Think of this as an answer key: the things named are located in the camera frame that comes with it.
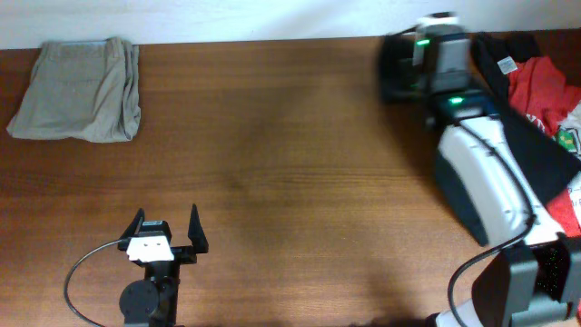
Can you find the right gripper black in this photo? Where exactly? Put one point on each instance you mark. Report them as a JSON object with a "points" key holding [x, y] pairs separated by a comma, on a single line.
{"points": [[410, 76]]}

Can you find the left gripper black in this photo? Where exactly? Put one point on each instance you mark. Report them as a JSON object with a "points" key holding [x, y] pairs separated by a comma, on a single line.
{"points": [[188, 254]]}

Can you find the black shorts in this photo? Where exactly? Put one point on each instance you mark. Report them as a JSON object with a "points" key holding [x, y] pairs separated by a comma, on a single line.
{"points": [[548, 167]]}

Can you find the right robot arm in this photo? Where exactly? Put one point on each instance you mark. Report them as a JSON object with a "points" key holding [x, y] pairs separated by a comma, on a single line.
{"points": [[497, 173]]}

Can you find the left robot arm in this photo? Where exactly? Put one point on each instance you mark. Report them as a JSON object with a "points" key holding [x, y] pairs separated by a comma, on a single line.
{"points": [[153, 300]]}

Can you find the black shirt with white tag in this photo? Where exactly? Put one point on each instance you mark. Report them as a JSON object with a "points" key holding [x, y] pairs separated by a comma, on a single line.
{"points": [[497, 58]]}

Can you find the red jersey with white letters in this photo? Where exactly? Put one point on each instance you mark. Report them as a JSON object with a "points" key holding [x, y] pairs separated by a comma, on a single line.
{"points": [[541, 93]]}

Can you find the folded khaki shorts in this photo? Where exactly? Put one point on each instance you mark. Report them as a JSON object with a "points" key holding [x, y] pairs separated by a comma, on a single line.
{"points": [[82, 90]]}

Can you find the white shirt with green print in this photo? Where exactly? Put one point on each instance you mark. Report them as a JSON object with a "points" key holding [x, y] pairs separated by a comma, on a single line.
{"points": [[568, 136]]}

